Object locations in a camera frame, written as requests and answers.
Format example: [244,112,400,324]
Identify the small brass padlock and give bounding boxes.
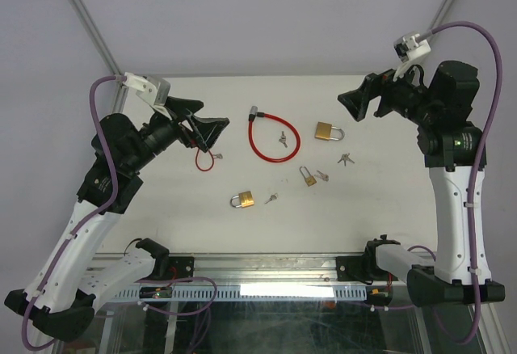
[299,166,317,187]

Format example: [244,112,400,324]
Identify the medium padlock key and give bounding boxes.
[265,193,279,204]

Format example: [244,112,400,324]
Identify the white slotted cable duct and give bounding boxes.
[113,283,367,302]

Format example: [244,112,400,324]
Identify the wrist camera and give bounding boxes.
[393,32,431,82]
[122,72,171,120]

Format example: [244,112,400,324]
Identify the red cable lock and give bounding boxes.
[246,105,302,164]

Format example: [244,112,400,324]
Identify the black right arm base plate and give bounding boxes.
[335,254,411,284]

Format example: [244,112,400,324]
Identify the medium brass padlock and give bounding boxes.
[229,191,254,209]

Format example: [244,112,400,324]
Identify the cable lock keys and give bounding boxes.
[279,131,288,148]

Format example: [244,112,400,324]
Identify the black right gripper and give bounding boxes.
[338,57,440,127]

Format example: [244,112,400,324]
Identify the large brass padlock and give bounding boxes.
[314,121,345,141]

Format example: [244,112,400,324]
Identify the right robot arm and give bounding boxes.
[337,61,506,307]

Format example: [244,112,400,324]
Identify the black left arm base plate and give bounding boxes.
[123,255,195,283]

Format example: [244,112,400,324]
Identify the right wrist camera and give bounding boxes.
[393,32,431,82]

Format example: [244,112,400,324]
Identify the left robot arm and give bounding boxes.
[4,97,229,342]

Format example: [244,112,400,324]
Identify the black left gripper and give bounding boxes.
[126,96,229,173]

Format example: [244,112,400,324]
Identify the aluminium mounting rail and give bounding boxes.
[86,252,437,286]

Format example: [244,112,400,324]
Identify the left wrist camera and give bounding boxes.
[122,72,171,120]

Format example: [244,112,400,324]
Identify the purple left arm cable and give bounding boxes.
[20,74,126,351]

